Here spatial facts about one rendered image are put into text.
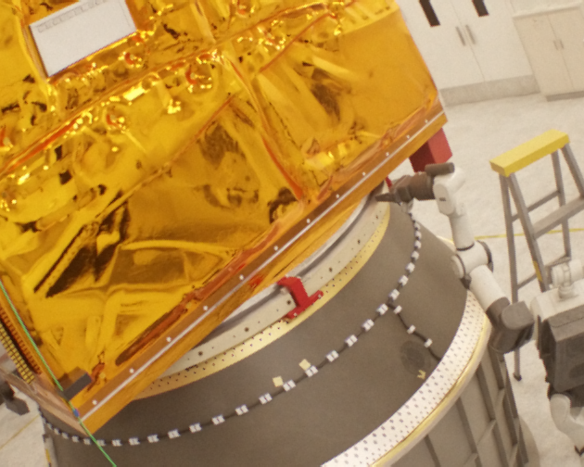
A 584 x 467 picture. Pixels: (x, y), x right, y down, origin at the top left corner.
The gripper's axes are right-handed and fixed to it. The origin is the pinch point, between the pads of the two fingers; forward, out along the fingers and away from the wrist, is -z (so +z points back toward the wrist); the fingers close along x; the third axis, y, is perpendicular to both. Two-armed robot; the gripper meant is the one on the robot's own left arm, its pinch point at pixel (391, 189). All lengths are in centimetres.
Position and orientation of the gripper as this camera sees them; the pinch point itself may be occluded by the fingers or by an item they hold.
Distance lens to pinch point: 220.1
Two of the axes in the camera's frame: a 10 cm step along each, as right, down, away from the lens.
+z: 7.0, -0.6, -7.1
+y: 3.9, 8.6, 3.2
